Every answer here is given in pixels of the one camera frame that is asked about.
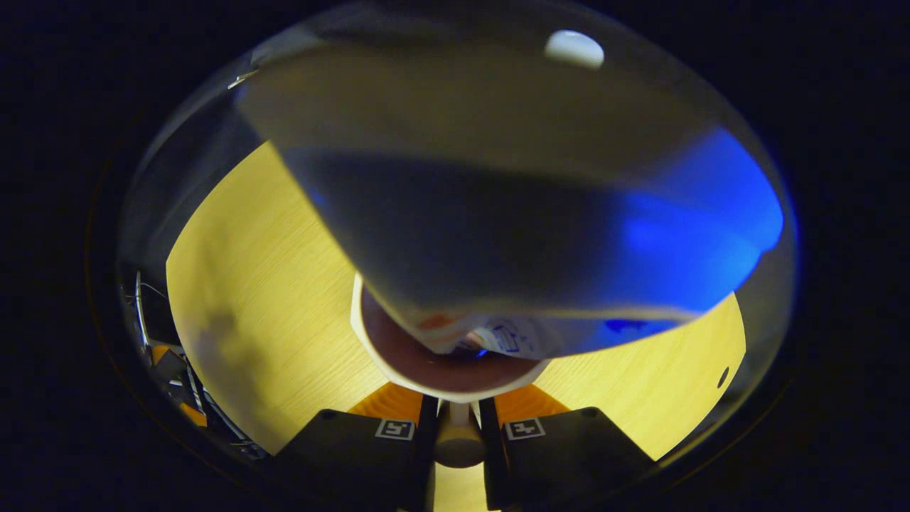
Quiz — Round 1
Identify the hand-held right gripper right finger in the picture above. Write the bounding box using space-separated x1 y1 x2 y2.
478 384 658 512

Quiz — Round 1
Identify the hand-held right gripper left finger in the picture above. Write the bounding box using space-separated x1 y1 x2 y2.
274 384 440 512

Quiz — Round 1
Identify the beige cup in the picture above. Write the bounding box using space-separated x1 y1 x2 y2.
350 274 552 470

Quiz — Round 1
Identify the white toothpaste tube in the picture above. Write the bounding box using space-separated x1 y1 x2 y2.
238 28 786 360

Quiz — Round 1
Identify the white toothbrush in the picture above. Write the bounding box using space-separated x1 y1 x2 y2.
544 29 606 70

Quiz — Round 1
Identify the wooden desktop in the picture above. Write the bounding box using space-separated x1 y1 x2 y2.
166 140 747 512

